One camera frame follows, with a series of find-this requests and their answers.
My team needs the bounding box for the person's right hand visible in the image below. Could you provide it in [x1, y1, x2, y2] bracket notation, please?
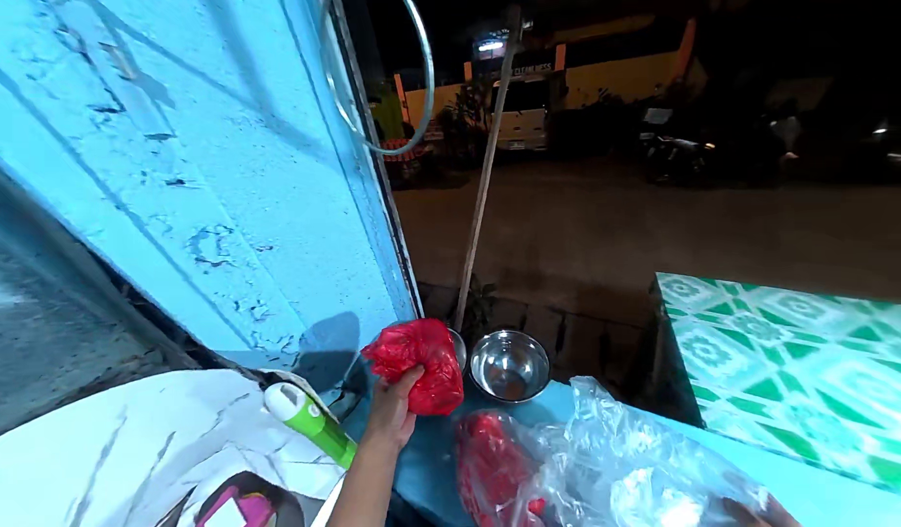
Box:
[721, 492, 801, 527]

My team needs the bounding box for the person's left hand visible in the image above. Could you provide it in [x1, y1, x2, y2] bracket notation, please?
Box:
[368, 365, 426, 450]

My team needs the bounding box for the red plastic bag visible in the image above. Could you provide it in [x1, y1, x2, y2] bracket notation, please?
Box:
[361, 318, 465, 417]

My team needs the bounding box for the clear plastic bag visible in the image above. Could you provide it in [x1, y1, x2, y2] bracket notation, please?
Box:
[454, 376, 777, 527]

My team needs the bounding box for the person's left forearm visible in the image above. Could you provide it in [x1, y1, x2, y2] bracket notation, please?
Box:
[326, 433, 405, 527]

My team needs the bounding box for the light blue bench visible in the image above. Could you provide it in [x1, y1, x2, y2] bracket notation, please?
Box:
[341, 378, 901, 527]

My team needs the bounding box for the green leafy plant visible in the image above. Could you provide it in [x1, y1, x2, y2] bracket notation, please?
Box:
[467, 274, 500, 332]

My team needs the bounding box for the green and white bottle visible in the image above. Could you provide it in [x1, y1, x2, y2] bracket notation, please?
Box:
[265, 382, 358, 470]

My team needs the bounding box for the red bundle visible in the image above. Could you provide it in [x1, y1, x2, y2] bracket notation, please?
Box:
[456, 410, 547, 527]

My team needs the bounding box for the green and white patterned table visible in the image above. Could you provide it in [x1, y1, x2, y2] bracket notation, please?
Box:
[647, 272, 901, 502]

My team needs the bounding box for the pink and white object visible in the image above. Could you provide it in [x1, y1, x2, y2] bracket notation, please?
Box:
[196, 486, 276, 527]

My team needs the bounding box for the wooden pole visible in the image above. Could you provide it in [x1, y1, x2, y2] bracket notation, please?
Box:
[454, 6, 523, 333]

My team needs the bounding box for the white marble-patterned table cover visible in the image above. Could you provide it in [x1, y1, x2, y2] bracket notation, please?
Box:
[0, 368, 348, 527]

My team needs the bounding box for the white van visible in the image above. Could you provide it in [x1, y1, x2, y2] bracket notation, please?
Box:
[490, 75, 566, 152]

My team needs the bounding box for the motorcycle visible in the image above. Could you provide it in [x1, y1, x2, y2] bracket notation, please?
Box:
[639, 132, 717, 184]

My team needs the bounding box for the metal ring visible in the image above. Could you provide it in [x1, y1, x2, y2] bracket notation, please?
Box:
[321, 0, 435, 157]

